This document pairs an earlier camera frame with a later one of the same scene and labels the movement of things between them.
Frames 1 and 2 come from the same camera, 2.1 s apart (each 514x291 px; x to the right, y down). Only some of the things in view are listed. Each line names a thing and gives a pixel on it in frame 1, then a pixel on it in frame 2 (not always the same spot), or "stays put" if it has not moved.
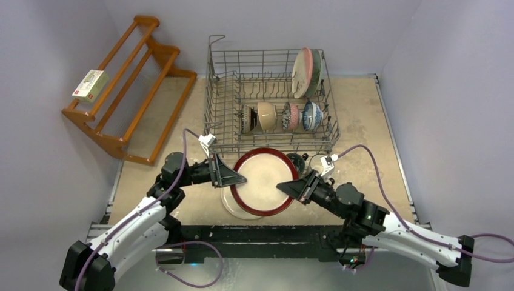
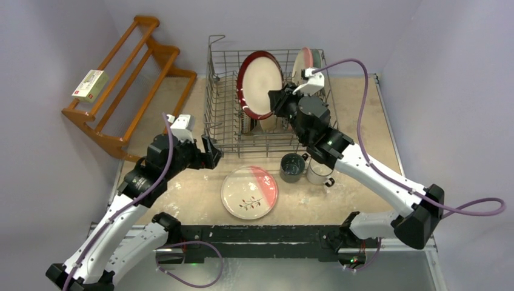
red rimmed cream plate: x=264 y=168 to x=259 y=72
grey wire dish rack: x=270 y=100 stays put
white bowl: x=267 y=115 stays put
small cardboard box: x=88 y=90 stays put
